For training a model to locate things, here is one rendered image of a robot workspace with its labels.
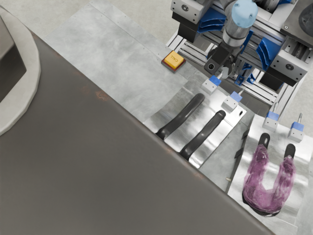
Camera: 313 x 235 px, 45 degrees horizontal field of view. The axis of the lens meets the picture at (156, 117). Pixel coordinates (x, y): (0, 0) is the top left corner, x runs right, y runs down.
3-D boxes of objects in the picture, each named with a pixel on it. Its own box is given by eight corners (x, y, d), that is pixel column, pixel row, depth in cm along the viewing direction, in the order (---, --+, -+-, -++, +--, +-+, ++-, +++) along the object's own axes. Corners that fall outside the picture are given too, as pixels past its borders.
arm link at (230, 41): (239, 44, 120) (219, 29, 121) (235, 52, 124) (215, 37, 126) (252, 30, 122) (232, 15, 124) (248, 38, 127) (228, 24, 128)
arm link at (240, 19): (253, -8, 114) (264, 15, 111) (242, 16, 124) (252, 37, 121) (229, -3, 113) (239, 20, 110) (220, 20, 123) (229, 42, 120)
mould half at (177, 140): (192, 83, 165) (198, 66, 152) (240, 120, 159) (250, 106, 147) (112, 165, 147) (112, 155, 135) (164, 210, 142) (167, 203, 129)
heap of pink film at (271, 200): (255, 141, 150) (261, 134, 143) (297, 159, 148) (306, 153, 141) (234, 201, 139) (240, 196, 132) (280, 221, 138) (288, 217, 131)
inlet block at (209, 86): (218, 70, 161) (221, 64, 156) (227, 78, 160) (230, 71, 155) (199, 90, 156) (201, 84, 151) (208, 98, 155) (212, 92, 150)
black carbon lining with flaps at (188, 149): (197, 93, 155) (201, 81, 146) (228, 117, 152) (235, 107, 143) (140, 153, 143) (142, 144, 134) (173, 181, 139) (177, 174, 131)
